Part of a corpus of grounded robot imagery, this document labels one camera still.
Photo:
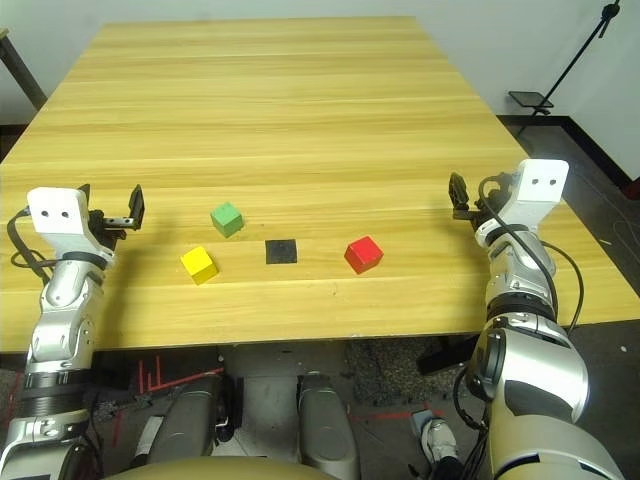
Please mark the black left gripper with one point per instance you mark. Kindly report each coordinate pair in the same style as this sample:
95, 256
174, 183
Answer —
102, 227

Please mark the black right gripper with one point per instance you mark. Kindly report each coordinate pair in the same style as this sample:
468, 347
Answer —
477, 215

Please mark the yellow wooden block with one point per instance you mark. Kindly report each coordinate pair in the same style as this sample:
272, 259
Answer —
199, 265

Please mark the green wooden block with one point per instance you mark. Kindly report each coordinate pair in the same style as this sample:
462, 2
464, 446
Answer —
226, 218

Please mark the red wooden block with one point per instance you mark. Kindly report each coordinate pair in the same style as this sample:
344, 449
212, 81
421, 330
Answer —
362, 255

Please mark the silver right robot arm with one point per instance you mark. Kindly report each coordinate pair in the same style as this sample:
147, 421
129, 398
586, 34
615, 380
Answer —
530, 380

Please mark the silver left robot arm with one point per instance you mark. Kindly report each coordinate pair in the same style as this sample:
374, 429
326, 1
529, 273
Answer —
65, 310

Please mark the black flat stand tray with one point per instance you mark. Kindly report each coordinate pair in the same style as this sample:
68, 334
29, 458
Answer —
530, 98

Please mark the black tripod stand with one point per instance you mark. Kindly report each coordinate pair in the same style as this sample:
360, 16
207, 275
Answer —
583, 50

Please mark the black square table marker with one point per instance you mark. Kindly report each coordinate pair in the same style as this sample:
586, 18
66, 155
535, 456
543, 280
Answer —
281, 251

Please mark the red maze floor tape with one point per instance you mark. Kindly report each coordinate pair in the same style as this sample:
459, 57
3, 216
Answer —
140, 380

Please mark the speckled floor mat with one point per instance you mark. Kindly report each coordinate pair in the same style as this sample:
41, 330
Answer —
385, 370

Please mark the short red floor tape strip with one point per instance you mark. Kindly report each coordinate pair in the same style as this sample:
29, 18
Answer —
117, 430

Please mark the grey left robot leg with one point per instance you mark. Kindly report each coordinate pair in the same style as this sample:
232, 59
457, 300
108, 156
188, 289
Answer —
185, 420

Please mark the grey robot leg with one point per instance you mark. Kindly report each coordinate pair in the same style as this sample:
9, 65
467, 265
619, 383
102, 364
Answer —
325, 425
185, 420

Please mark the grey foot pedal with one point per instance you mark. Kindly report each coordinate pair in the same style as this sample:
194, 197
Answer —
419, 417

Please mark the long red floor tape line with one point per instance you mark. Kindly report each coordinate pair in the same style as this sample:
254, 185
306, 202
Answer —
390, 416

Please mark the white sneaker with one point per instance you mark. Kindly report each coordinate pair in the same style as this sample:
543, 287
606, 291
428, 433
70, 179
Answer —
440, 440

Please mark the grey right robot leg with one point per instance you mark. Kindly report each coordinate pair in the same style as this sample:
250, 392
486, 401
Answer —
325, 425

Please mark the tan robot torso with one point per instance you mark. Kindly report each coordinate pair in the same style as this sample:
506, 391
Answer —
210, 472

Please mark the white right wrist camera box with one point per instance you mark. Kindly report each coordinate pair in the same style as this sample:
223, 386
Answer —
540, 185

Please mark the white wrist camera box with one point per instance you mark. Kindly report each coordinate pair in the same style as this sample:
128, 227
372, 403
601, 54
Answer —
540, 185
55, 210

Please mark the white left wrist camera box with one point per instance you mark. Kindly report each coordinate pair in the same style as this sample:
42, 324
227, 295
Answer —
55, 210

